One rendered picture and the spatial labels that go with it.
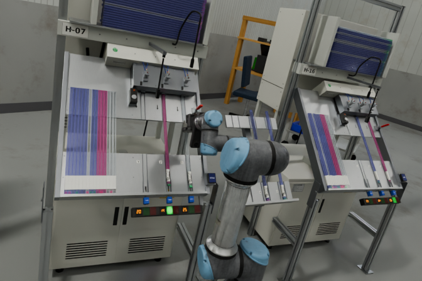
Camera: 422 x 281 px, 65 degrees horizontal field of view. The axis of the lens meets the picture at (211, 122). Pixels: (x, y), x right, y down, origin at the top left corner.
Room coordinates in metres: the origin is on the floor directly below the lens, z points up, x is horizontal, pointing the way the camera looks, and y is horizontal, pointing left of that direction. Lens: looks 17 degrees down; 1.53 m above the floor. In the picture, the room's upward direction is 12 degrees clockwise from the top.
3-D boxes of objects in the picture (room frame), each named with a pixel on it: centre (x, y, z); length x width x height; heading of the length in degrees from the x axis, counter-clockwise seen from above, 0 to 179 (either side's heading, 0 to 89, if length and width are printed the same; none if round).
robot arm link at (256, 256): (1.05, -0.25, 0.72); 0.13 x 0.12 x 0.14; 110
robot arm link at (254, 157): (1.01, -0.13, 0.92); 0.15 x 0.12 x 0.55; 110
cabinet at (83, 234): (1.89, 0.53, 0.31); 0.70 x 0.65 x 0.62; 116
